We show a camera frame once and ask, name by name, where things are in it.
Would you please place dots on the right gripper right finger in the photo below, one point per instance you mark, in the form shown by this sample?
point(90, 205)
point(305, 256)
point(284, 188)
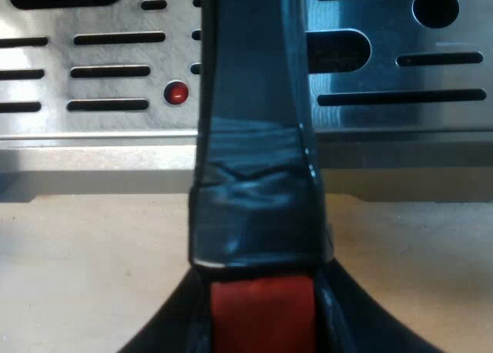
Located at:
point(362, 318)

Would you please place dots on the steel espresso machine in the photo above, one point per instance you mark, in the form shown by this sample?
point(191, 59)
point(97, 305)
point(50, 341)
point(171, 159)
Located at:
point(96, 79)

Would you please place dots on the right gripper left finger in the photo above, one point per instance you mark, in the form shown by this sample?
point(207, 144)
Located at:
point(175, 322)

